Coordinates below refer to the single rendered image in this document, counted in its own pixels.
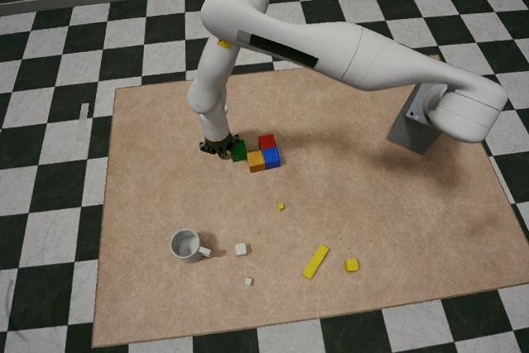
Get grey mug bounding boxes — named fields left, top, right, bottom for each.
left=170, top=229, right=213, bottom=264

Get blue wooden cube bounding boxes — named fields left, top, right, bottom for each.
left=262, top=147, right=280, bottom=170

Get red cube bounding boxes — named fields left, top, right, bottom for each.
left=258, top=134, right=277, bottom=150

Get yellow wooden cube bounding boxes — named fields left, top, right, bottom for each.
left=246, top=150, right=265, bottom=173

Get yellow flat bar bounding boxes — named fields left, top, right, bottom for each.
left=302, top=244, right=328, bottom=280

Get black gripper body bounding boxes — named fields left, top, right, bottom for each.
left=205, top=130, right=233, bottom=148

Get green wood-grain cube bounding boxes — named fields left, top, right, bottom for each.
left=231, top=140, right=247, bottom=163

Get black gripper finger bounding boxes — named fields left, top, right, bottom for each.
left=222, top=135, right=240, bottom=158
left=199, top=141, right=224, bottom=159

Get small yellow block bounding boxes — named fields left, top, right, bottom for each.
left=344, top=259, right=359, bottom=273

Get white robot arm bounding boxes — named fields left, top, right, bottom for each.
left=187, top=0, right=508, bottom=144

